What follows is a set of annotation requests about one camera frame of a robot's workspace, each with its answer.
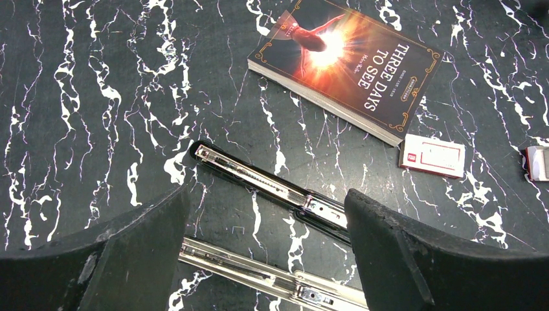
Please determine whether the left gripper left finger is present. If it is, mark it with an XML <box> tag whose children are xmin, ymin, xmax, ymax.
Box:
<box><xmin>1</xmin><ymin>186</ymin><xmax>190</xmax><ymax>310</ymax></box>

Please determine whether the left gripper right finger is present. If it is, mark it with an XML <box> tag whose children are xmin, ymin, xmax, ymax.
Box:
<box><xmin>344</xmin><ymin>189</ymin><xmax>548</xmax><ymax>310</ymax></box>

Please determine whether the beige stapler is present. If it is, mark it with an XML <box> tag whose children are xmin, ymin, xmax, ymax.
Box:
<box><xmin>179</xmin><ymin>237</ymin><xmax>368</xmax><ymax>311</ymax></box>

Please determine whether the black stapler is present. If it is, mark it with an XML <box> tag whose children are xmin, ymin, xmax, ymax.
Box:
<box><xmin>188</xmin><ymin>141</ymin><xmax>351</xmax><ymax>246</ymax></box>

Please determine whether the red white staple box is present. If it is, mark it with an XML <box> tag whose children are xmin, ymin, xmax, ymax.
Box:
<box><xmin>399</xmin><ymin>134</ymin><xmax>465</xmax><ymax>178</ymax></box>

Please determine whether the cardboard staple tray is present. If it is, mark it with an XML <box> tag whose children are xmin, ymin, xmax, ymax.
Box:
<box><xmin>525</xmin><ymin>146</ymin><xmax>548</xmax><ymax>182</ymax></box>

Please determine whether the dark paperback book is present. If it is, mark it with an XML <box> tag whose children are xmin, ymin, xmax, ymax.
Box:
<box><xmin>248</xmin><ymin>1</ymin><xmax>443</xmax><ymax>146</ymax></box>

